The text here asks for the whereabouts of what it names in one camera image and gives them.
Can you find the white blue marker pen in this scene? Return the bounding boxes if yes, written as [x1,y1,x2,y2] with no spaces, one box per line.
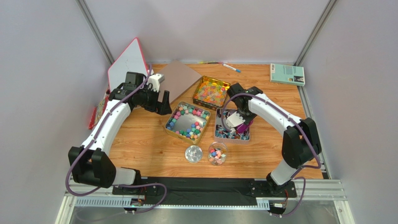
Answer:
[222,63,241,73]

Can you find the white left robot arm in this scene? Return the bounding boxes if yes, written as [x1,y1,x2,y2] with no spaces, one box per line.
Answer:
[66,72,171,188]

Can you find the brown cardboard sheet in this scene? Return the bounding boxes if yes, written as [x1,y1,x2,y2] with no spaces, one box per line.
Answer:
[157,60,202,103]

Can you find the pink tin of lollipops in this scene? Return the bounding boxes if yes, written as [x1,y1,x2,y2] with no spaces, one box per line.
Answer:
[214,108,250,145]

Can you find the stack of books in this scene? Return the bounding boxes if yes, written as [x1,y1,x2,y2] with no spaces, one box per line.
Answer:
[88,89,110,130]

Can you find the white board with red rim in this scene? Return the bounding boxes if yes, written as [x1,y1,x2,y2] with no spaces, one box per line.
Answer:
[107,37,148,91]

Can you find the clear plastic jar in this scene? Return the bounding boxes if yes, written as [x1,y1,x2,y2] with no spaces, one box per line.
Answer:
[208,142,227,166]

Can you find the purple plastic scoop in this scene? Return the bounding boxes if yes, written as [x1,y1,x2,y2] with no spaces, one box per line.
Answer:
[235,120,253,134]

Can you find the yellow pink pen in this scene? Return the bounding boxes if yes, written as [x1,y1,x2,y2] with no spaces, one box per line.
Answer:
[197,61,228,64]

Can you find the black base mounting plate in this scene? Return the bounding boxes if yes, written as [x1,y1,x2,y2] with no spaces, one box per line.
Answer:
[112,177,298,206]

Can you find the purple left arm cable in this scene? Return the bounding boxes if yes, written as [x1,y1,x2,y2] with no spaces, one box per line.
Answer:
[64,63,169,214]

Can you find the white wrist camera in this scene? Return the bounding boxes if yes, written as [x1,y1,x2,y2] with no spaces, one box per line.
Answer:
[147,73,165,92]
[225,112,245,129]

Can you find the gold tin of star candies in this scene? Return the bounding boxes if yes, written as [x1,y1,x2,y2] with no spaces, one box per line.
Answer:
[164,101,211,145]

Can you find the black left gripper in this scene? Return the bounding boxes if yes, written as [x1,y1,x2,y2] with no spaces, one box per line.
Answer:
[137,84,172,115]

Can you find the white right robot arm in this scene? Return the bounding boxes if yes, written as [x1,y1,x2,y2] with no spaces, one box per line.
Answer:
[221,83,322,188]

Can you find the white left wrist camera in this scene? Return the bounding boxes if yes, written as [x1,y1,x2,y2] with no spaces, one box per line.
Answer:
[147,73,165,92]

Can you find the teal book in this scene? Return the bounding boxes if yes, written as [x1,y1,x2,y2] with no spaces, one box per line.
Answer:
[270,63,305,86]

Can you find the gold tin of gummy candies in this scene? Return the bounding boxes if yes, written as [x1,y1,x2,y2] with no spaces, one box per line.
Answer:
[192,76,231,110]

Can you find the silver jar lid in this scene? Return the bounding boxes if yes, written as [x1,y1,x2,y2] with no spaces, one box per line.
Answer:
[185,145,203,163]

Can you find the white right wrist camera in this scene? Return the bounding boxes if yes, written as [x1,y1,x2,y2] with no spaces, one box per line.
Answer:
[225,112,245,129]

